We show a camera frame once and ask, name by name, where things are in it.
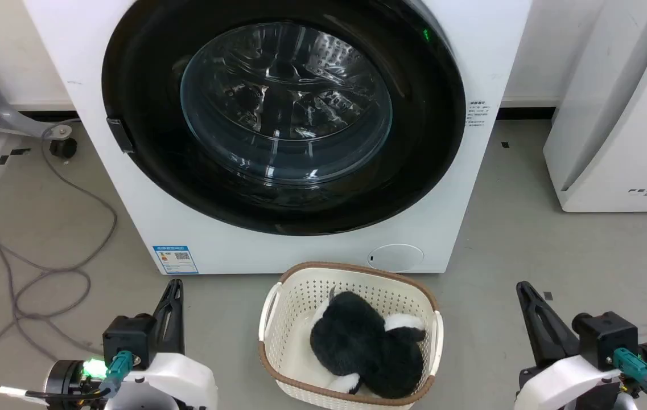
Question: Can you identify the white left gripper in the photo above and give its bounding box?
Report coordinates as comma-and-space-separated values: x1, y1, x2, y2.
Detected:
102, 279, 219, 410

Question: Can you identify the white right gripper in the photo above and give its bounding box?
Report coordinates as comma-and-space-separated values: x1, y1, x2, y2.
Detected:
514, 281, 625, 410

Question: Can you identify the white front-load washing machine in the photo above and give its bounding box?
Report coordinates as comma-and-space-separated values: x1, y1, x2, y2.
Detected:
22, 0, 533, 276

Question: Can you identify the black round washer door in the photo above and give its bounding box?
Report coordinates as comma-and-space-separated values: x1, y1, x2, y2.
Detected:
101, 0, 467, 236

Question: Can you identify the blue energy label sticker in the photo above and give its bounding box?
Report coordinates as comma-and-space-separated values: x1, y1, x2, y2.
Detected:
153, 245, 199, 275

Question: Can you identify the white perforated laundry basket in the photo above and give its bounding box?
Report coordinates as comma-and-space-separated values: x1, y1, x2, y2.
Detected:
258, 261, 444, 410

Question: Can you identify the oval white filter cover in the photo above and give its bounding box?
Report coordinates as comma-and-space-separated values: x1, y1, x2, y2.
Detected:
368, 244, 425, 272

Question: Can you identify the black and white plush toy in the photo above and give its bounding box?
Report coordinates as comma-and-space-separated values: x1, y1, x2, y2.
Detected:
310, 291, 427, 399

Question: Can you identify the black caster wheel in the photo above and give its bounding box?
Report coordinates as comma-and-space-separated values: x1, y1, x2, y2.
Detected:
49, 137, 78, 161

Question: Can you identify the white air purifier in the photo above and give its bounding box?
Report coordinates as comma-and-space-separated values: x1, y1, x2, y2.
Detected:
543, 0, 647, 214

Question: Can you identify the small printed text sticker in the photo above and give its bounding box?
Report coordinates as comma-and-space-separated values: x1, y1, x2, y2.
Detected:
468, 101, 491, 128

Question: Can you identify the steel washer drum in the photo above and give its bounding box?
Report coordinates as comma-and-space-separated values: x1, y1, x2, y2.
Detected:
182, 24, 392, 184

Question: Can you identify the grey metal furniture leg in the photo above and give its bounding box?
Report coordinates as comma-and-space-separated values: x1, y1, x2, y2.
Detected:
0, 60, 73, 140

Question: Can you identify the teal left camera plug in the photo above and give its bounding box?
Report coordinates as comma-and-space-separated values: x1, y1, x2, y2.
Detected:
99, 350, 134, 398

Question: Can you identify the teal camera plug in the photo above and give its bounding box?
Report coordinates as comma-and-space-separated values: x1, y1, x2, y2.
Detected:
99, 350, 134, 398
612, 348, 647, 395

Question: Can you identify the teal right camera plug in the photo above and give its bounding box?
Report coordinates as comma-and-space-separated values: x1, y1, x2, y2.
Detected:
612, 348, 647, 395

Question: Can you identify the grey floor cable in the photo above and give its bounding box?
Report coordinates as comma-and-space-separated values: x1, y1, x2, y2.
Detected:
0, 123, 118, 393

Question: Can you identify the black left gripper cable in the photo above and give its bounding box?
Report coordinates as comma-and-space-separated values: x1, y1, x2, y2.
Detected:
0, 384, 112, 410

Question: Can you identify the black door handle latch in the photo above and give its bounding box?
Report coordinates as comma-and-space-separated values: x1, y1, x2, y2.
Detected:
106, 117, 135, 154

